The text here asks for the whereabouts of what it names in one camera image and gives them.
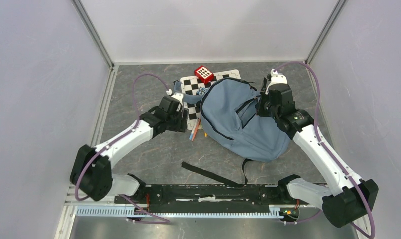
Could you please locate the light blue pencil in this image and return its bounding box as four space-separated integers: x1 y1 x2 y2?
189 129 195 140

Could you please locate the blue student backpack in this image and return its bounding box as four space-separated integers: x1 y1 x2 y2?
172 77 292 186

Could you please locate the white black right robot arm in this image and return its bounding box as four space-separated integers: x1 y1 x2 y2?
258 83 379 228

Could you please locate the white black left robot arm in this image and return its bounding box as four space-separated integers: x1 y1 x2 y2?
70 93 188 203

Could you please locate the red pencil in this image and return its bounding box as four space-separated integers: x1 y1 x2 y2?
191 118 201 141

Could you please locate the blue owl eraser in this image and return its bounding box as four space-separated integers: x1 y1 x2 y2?
197 87 209 96

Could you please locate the black white checkerboard mat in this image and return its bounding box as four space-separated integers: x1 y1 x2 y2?
174 69 241 129

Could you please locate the red calculator toy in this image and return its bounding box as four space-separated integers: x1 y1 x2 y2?
194 65 214 84

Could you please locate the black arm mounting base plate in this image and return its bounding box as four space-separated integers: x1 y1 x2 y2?
130 184 305 213

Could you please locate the white slotted cable duct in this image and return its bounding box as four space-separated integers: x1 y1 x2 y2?
76 206 282 219

